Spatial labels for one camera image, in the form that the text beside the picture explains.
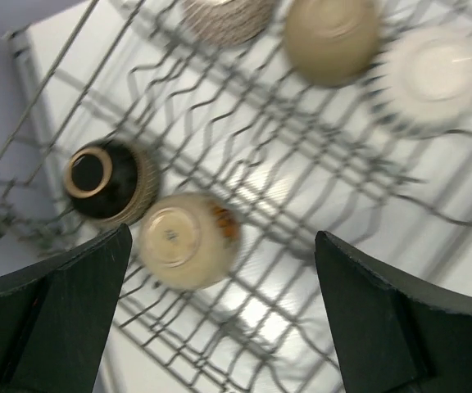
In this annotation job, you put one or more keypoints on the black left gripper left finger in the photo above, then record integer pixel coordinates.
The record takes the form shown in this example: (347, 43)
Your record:
(55, 316)

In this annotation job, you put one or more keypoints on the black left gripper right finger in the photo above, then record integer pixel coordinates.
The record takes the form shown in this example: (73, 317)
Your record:
(392, 331)

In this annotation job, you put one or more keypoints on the brown glazed bowl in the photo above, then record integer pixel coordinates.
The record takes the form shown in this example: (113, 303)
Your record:
(112, 181)

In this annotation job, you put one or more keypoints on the plain white bowl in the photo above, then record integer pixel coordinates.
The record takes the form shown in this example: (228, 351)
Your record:
(190, 240)

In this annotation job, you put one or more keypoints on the white bowl blue stripes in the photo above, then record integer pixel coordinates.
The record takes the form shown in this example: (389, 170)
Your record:
(420, 84)

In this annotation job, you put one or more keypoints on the black bowl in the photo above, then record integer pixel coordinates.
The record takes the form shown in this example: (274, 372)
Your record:
(329, 43)

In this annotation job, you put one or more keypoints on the red patterned white bowl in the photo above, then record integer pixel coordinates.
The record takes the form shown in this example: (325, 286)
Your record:
(227, 23)

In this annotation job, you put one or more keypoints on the grey wire dish rack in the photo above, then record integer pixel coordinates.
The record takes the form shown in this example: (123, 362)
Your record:
(289, 158)

